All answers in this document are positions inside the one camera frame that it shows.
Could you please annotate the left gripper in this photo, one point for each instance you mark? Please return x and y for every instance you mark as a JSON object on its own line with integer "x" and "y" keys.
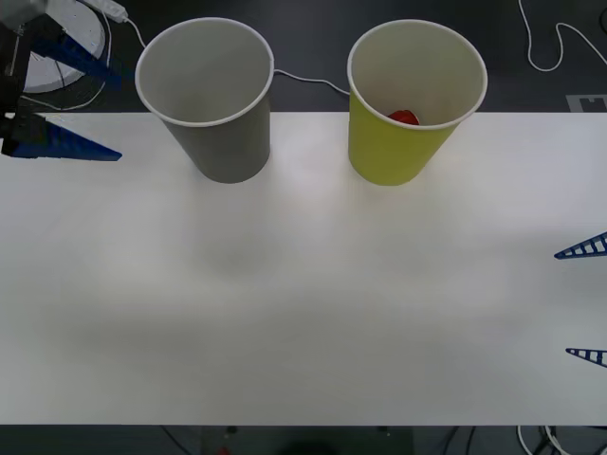
{"x": 12, "y": 71}

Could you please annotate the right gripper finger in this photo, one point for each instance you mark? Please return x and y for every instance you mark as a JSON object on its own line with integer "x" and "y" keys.
{"x": 590, "y": 247}
{"x": 593, "y": 355}

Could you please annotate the red drink can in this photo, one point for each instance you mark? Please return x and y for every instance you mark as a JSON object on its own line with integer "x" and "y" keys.
{"x": 403, "y": 116}

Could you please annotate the white round disc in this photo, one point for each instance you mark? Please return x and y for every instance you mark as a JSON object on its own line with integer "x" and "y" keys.
{"x": 83, "y": 23}

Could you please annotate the white power strip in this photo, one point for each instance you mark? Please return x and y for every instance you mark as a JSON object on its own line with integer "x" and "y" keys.
{"x": 111, "y": 9}

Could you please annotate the grey waste bin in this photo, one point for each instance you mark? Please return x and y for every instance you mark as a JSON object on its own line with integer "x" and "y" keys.
{"x": 223, "y": 142}

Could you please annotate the yellow-green waste bin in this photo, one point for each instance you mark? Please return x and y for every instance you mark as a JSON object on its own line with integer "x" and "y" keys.
{"x": 389, "y": 151}

